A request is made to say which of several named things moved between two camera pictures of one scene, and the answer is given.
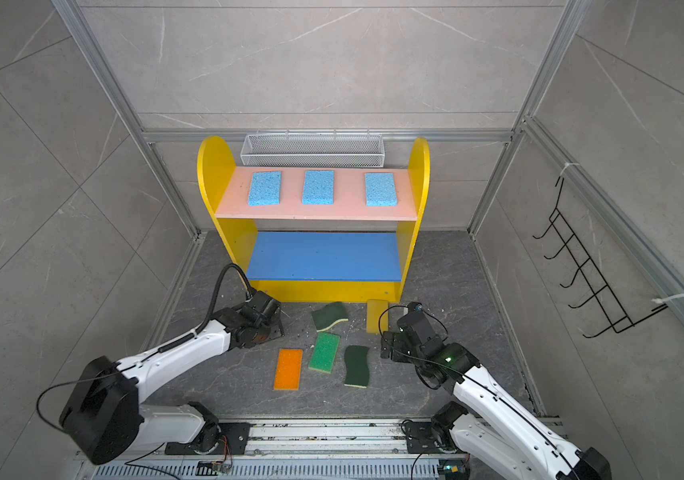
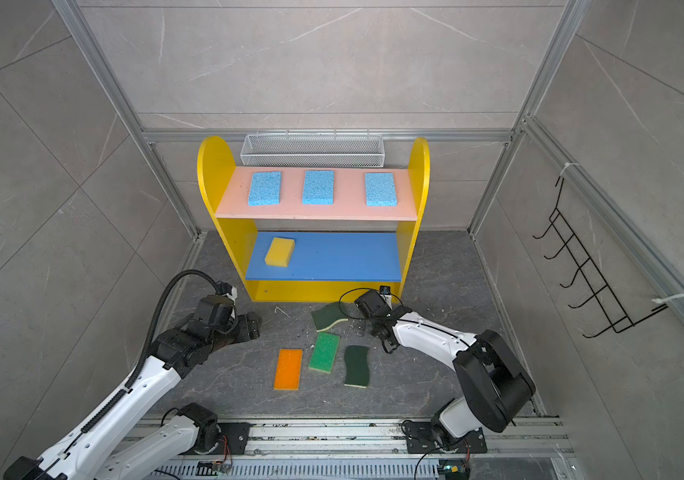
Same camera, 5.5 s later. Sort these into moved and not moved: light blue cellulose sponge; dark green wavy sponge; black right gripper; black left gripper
Moved: black right gripper; black left gripper
Not moved: dark green wavy sponge; light blue cellulose sponge
